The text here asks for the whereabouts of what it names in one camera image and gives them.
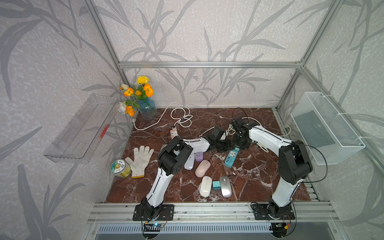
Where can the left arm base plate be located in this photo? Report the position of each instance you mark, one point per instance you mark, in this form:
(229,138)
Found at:
(164,212)

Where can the white work glove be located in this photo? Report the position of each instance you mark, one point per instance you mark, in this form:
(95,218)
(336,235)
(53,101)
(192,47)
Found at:
(142,156)

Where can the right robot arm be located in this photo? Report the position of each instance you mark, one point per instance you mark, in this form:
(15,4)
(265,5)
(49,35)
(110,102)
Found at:
(294,163)

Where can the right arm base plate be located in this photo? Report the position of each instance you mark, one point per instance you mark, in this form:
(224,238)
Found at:
(270,211)

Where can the pink wireless mouse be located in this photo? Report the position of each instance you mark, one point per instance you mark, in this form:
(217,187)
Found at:
(202,168)

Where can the purple power strip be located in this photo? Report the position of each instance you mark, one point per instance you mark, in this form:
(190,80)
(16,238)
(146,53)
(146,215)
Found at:
(199,157)

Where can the orange power strip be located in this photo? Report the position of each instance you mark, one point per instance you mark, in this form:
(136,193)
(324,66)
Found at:
(173,132)

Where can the blue glass vase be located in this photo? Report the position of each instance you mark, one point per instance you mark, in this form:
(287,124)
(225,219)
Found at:
(148,109)

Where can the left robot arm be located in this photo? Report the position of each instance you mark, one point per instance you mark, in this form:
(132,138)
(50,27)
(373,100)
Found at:
(172,159)

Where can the white wire mesh basket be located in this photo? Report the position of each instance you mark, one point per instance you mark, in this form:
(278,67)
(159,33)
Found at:
(325,130)

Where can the orange yellow artificial flowers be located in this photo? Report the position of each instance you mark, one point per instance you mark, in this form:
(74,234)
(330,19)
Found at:
(141,91)

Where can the teal power strip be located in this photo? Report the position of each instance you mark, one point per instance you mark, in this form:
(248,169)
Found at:
(229,161)

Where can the lavender white wireless mouse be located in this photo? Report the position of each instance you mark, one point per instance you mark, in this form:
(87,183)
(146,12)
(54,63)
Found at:
(190,162)

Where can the silver wireless mouse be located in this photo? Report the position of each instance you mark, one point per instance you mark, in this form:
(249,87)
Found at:
(226,188)

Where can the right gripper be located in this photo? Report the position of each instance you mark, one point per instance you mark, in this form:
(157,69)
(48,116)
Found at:
(244,146)

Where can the teal usb charger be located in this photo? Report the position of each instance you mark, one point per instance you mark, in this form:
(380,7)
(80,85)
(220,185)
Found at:
(216,185)

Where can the clear plastic wall shelf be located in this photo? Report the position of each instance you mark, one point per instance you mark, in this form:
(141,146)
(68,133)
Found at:
(79,140)

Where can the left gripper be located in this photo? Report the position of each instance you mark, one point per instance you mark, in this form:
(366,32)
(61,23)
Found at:
(227,146)

